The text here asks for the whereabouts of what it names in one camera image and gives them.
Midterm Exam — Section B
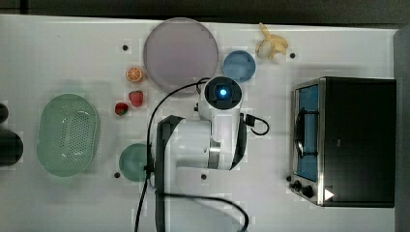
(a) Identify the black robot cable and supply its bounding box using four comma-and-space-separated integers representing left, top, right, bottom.
133, 76, 271, 232

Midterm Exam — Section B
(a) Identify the black toaster oven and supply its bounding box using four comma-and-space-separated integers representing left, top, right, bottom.
286, 76, 396, 208

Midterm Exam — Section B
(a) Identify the toy strawberry light red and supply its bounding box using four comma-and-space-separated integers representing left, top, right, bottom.
129, 90, 144, 107

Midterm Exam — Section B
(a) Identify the toy orange half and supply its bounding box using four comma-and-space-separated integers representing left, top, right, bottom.
126, 67, 144, 83

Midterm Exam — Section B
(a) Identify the blue cup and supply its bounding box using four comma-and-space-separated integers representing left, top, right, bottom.
222, 50, 256, 82

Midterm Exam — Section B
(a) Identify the green perforated colander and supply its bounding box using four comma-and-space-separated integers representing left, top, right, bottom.
37, 94, 100, 177

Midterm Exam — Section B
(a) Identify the toy strawberry dark red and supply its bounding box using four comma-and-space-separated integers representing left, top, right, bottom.
114, 102, 129, 116

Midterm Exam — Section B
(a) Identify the grey round plate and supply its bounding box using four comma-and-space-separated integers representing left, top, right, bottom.
143, 17, 219, 93

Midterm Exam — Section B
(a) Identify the peeled toy banana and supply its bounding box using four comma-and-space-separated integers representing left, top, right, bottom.
255, 22, 288, 60

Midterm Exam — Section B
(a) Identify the green measuring cup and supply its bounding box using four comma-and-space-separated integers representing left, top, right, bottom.
119, 143, 147, 182

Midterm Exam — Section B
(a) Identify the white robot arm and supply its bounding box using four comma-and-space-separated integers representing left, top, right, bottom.
154, 76, 249, 232

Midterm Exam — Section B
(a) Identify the large black round pan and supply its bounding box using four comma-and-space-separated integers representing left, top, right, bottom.
0, 130, 23, 167

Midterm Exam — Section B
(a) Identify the small black round pot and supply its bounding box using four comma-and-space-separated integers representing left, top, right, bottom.
0, 103, 9, 123

